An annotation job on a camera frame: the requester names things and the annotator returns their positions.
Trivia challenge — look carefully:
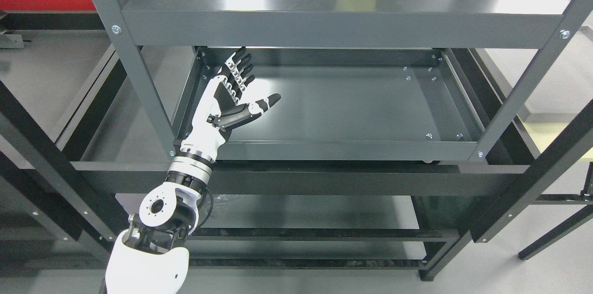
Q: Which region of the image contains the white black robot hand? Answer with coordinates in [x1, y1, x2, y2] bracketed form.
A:
[178, 46, 281, 163]

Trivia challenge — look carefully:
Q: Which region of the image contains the grey metal shelf rack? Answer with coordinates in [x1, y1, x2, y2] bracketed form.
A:
[87, 0, 592, 281]

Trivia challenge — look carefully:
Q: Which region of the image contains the red beam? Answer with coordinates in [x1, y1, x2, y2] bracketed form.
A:
[0, 0, 96, 12]

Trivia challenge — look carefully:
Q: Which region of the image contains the black metal shelf rack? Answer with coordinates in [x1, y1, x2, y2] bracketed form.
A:
[1, 45, 126, 274]

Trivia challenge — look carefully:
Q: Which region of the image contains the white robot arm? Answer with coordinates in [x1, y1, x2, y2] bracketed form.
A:
[100, 152, 214, 294]

